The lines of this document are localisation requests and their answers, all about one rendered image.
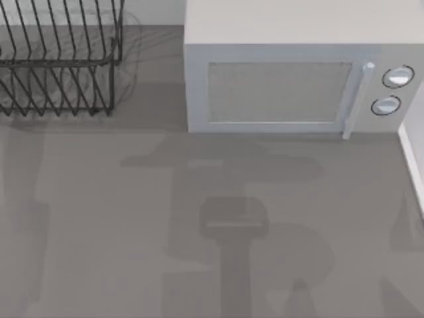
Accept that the large microwave knob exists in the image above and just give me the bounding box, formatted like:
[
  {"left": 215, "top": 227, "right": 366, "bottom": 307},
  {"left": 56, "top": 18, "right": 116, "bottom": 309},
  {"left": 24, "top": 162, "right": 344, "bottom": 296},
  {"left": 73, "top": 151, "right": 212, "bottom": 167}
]
[{"left": 381, "top": 65, "right": 415, "bottom": 89}]

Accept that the pale microwave oven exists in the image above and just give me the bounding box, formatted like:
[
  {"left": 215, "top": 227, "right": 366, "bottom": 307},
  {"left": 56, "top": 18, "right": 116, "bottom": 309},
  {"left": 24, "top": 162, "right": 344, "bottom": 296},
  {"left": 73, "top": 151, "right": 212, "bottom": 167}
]
[{"left": 184, "top": 0, "right": 424, "bottom": 140}]

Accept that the microwave oven door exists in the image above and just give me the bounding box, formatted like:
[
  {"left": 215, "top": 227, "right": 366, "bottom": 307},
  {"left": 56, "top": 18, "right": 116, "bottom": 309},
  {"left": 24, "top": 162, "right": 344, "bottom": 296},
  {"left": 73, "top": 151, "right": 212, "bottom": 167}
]
[{"left": 185, "top": 44, "right": 375, "bottom": 134}]

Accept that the black wire dish rack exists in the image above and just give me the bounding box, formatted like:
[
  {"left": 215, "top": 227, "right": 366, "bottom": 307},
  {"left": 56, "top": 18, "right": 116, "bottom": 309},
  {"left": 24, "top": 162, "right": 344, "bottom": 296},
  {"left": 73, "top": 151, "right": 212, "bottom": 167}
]
[{"left": 0, "top": 0, "right": 126, "bottom": 117}]

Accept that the small microwave knob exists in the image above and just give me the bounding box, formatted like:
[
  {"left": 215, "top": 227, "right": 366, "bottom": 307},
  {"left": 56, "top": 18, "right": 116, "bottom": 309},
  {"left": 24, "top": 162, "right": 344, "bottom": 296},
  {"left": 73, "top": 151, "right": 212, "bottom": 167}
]
[{"left": 370, "top": 95, "right": 402, "bottom": 116}]

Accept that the microwave door handle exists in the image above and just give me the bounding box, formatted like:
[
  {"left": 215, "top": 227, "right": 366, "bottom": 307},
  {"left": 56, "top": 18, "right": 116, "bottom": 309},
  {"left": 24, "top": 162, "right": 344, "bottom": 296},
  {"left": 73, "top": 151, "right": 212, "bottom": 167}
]
[{"left": 343, "top": 61, "right": 376, "bottom": 140}]

